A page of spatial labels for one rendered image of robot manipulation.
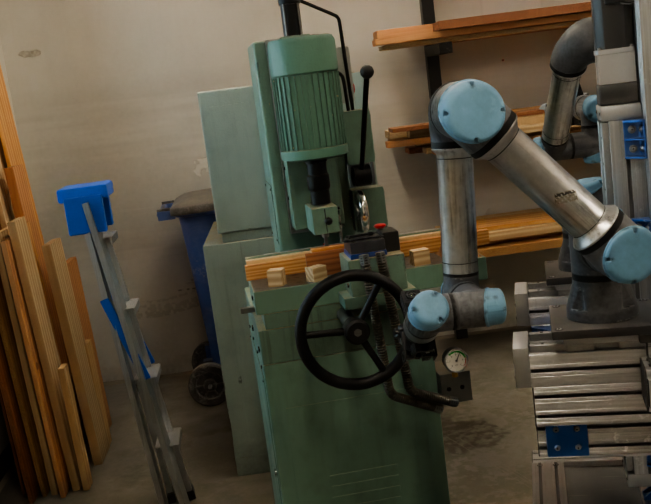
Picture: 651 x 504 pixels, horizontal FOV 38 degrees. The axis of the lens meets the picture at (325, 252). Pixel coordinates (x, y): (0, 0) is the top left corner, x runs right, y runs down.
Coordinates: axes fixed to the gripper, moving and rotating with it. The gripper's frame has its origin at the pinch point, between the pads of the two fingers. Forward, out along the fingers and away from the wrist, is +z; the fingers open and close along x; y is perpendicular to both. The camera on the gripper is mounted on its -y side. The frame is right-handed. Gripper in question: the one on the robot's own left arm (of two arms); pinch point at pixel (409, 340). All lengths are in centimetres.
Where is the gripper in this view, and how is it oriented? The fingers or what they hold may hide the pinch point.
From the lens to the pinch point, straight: 218.4
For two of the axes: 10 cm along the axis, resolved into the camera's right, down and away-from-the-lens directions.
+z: -0.2, 3.3, 9.4
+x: 9.9, -1.1, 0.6
